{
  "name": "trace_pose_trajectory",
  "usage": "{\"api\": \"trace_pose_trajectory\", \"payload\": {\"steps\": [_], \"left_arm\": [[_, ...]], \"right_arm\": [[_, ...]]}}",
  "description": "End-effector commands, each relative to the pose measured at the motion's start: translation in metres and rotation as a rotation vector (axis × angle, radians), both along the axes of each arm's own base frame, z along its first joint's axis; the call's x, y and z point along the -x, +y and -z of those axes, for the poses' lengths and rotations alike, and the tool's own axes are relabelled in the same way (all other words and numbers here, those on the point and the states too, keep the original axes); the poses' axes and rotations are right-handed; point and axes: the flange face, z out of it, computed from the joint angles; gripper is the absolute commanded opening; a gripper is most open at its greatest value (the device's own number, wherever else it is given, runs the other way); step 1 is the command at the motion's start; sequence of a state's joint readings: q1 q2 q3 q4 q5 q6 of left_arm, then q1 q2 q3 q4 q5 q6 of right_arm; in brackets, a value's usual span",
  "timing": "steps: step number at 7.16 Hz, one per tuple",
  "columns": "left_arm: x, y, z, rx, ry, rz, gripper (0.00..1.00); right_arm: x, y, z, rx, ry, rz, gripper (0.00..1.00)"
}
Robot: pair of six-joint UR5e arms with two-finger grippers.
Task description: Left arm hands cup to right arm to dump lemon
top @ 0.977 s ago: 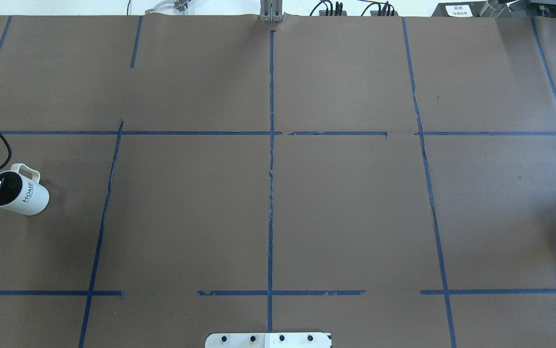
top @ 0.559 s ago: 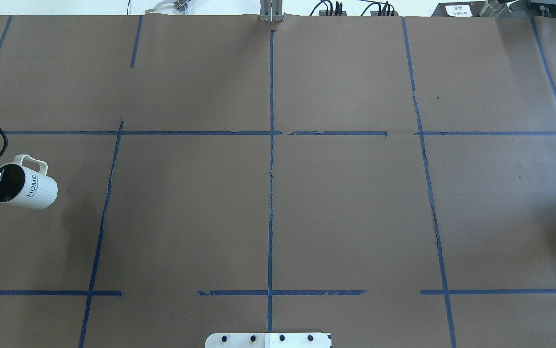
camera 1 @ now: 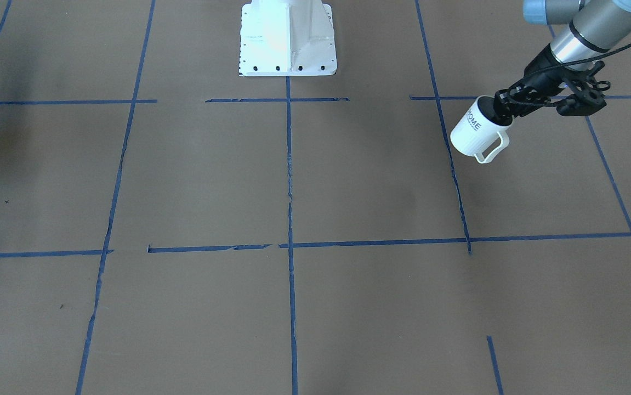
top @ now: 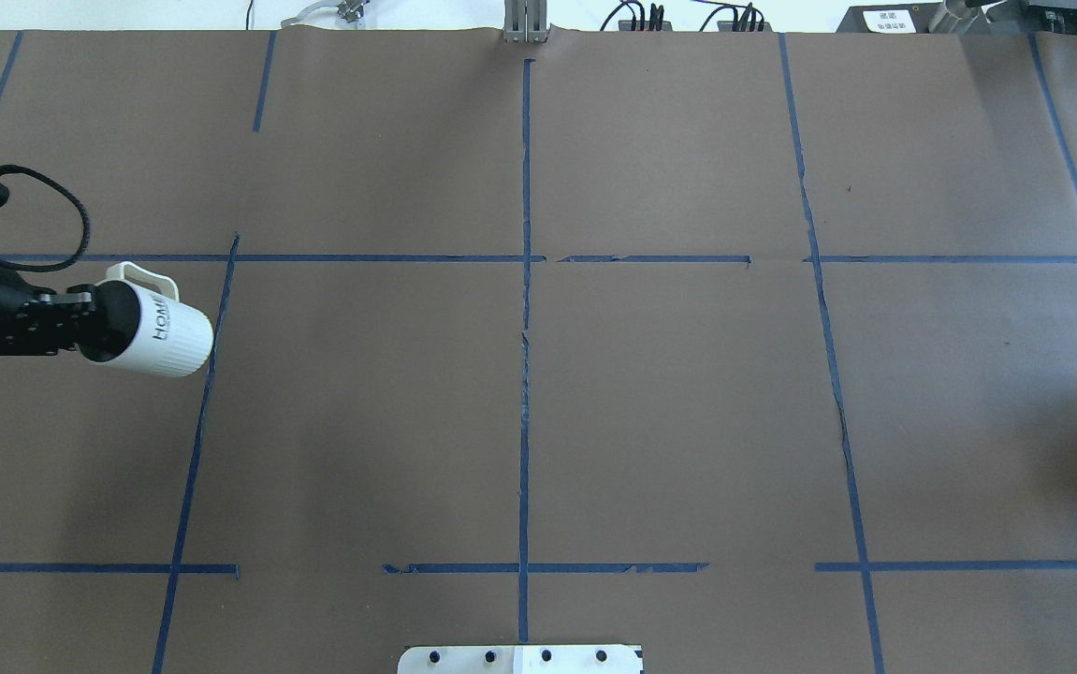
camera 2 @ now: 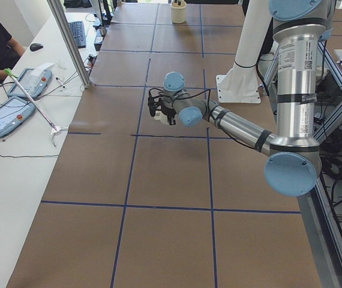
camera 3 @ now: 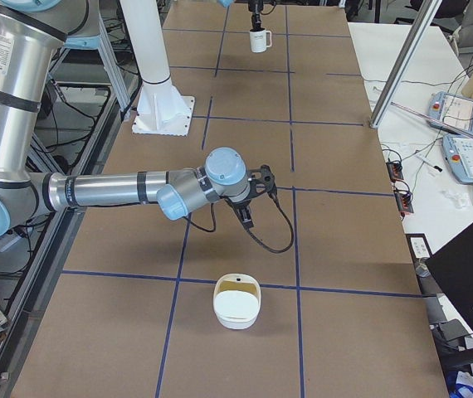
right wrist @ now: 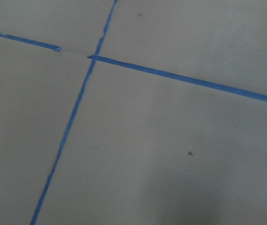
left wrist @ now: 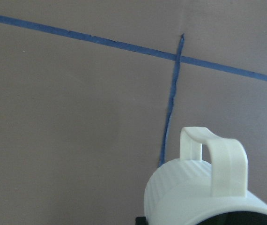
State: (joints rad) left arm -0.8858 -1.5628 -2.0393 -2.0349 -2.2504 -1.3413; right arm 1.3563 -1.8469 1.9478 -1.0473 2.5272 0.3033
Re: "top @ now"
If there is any white ribbed mug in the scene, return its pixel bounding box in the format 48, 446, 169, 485
73, 261, 214, 378

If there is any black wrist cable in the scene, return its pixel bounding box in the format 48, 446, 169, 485
0, 165, 92, 273

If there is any aluminium frame post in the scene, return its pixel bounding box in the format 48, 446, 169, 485
502, 0, 550, 44

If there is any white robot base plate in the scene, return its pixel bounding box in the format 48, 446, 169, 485
397, 644, 646, 673

